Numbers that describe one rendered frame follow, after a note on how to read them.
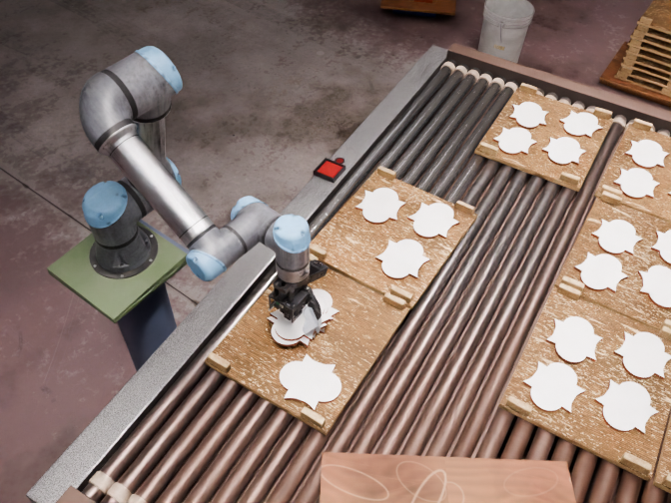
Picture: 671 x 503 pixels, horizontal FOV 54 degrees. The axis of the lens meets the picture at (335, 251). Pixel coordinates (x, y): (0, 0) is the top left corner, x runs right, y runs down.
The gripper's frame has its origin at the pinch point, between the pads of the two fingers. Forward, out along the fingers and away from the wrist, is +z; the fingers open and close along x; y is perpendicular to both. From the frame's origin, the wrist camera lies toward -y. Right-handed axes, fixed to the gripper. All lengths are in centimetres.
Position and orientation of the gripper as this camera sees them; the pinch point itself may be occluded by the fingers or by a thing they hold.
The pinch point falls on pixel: (300, 316)
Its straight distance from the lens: 164.6
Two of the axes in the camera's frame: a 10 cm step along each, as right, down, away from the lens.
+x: 8.1, 4.5, -3.6
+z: -0.3, 6.6, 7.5
